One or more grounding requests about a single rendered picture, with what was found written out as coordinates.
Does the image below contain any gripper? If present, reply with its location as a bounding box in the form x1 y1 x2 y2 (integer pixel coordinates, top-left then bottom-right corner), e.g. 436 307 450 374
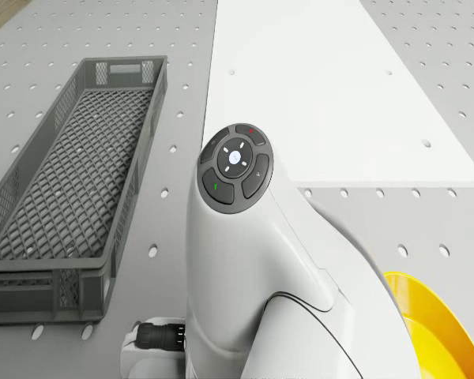
120 315 188 379

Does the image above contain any yellow bowl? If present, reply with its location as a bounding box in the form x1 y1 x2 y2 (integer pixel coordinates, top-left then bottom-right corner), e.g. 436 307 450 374
381 270 474 379

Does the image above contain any dark grey basket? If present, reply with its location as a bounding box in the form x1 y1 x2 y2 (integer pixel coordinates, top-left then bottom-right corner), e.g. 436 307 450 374
0 54 169 326

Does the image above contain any white board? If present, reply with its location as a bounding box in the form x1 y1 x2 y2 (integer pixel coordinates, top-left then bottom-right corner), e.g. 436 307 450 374
200 0 474 187

